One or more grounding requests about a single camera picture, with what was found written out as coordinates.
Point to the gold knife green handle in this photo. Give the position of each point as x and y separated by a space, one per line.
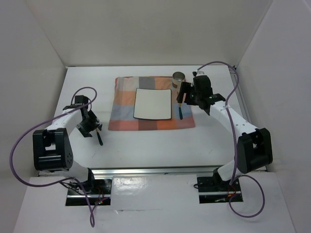
180 111

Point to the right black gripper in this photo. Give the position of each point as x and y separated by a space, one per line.
184 86

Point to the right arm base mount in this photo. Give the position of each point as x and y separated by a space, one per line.
209 192

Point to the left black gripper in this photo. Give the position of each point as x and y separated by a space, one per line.
95 122

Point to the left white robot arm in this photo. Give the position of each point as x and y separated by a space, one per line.
51 146

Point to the beige metal cup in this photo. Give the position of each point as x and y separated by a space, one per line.
177 78

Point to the gold fork green handle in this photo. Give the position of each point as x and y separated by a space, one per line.
99 137

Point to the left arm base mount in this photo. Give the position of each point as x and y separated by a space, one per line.
99 194

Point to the checkered orange blue cloth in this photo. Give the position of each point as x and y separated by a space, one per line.
121 118

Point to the square white plate black rim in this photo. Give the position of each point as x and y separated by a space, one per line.
153 104

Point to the aluminium rail right side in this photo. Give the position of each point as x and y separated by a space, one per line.
240 96

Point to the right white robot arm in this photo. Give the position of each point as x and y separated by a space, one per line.
253 147

